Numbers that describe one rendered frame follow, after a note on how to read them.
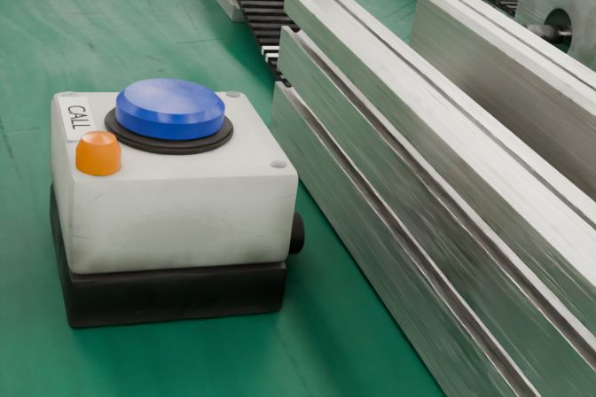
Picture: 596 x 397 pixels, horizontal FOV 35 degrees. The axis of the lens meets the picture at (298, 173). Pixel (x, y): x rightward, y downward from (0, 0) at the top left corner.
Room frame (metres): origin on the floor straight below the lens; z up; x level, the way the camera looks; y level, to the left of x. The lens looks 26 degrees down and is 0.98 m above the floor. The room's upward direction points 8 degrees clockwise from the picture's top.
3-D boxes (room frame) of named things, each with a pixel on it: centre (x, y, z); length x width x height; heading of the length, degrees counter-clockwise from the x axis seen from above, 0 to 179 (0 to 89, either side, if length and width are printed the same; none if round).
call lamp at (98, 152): (0.29, 0.07, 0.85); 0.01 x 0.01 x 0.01
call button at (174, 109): (0.33, 0.05, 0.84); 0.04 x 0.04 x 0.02
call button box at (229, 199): (0.33, 0.04, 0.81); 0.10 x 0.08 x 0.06; 111
